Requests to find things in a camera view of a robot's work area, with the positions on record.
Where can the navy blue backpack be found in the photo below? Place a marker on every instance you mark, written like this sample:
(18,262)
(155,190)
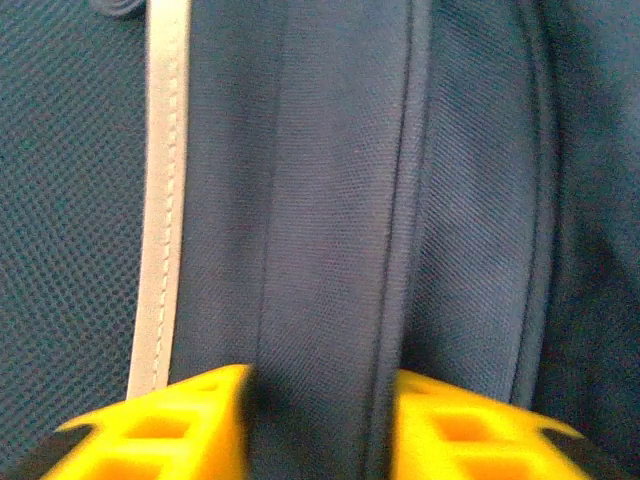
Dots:
(325,175)

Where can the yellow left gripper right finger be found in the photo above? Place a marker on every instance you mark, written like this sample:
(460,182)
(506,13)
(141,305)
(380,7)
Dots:
(475,440)

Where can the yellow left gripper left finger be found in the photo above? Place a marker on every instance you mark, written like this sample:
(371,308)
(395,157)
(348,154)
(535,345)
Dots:
(175,440)

